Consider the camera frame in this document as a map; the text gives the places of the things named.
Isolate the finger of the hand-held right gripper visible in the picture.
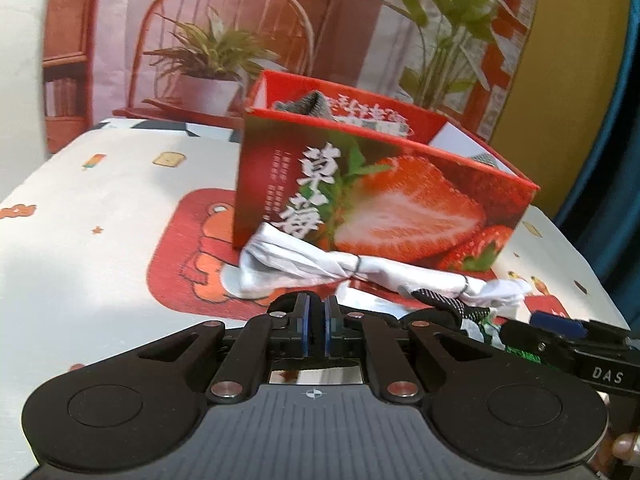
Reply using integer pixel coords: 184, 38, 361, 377
528, 311, 640, 350
499, 319, 585, 372

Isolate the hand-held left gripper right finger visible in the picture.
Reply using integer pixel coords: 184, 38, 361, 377
323, 295, 498, 406

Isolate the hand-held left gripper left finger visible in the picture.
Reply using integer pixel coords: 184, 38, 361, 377
137, 292, 314, 406

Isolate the white cloth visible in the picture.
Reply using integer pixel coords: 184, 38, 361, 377
238, 222, 532, 309

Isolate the black white patterned sock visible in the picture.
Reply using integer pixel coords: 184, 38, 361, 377
410, 287, 494, 324

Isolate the red strawberry print box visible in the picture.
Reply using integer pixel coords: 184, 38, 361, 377
231, 70, 542, 274

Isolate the grey patterned cloth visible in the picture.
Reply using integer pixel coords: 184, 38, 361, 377
469, 149, 507, 171

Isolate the grey knitted sock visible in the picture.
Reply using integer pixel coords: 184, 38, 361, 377
272, 90, 337, 120

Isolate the person's right hand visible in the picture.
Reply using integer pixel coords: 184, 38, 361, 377
611, 431, 640, 462

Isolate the white and green sock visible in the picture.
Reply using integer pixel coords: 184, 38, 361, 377
457, 316, 544, 365

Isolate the dark blue curtain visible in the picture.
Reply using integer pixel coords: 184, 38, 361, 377
552, 0, 640, 322

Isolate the cartoon printed tablecloth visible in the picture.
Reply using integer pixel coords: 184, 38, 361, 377
0, 117, 632, 396

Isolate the wall poster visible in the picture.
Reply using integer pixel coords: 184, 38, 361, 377
42, 0, 547, 147

